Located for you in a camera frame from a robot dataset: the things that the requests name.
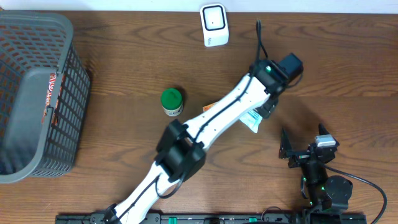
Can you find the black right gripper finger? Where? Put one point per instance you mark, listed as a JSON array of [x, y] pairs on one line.
[[322, 130], [286, 149]]

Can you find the green lidded white jar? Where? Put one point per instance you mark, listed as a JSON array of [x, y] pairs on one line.
[[172, 102]]

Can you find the black mounting rail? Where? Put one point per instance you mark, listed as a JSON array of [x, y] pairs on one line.
[[156, 218]]

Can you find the grey plastic mesh basket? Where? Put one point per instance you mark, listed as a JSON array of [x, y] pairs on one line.
[[44, 95]]

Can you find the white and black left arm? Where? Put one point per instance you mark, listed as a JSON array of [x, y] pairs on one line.
[[181, 151]]

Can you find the mint green tissue pack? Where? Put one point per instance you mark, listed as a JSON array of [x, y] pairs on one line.
[[252, 120]]

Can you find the orange small snack box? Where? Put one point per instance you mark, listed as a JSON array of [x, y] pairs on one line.
[[207, 107]]

